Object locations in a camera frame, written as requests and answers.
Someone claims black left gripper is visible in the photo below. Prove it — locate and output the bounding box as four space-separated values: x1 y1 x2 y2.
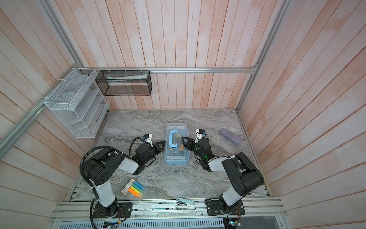
143 141 168 165

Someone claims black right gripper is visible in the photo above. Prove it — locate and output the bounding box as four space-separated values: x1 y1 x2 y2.
181 136 204 160

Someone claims light blue tool box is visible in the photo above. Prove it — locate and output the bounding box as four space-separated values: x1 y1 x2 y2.
164 135 190 165

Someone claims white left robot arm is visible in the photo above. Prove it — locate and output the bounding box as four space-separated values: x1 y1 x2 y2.
80 140 165 208

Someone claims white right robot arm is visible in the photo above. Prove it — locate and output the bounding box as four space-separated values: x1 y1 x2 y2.
182 137 264 210

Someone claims highlighter pack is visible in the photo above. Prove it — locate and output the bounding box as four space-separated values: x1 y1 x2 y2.
120 178 147 201

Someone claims lilac fabric glasses case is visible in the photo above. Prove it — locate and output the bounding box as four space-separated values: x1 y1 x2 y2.
220 128 242 145

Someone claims white stapler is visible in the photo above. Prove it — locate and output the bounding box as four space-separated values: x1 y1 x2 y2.
176 197 195 210

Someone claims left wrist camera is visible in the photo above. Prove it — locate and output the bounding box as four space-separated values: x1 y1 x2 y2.
143 134 153 147

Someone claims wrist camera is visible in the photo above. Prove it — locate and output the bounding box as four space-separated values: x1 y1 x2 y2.
143 134 153 147
195 129 207 143

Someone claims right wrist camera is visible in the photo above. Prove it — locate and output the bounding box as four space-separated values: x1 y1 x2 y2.
195 129 207 143

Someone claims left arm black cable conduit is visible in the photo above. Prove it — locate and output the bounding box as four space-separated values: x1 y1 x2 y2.
79 136 144 229

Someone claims black mesh wall basket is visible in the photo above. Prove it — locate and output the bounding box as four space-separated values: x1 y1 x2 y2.
96 70 153 96

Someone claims white wire mesh shelf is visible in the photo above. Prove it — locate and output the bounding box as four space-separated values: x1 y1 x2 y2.
45 68 110 138

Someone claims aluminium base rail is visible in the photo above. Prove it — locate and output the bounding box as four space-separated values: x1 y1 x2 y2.
50 197 287 222

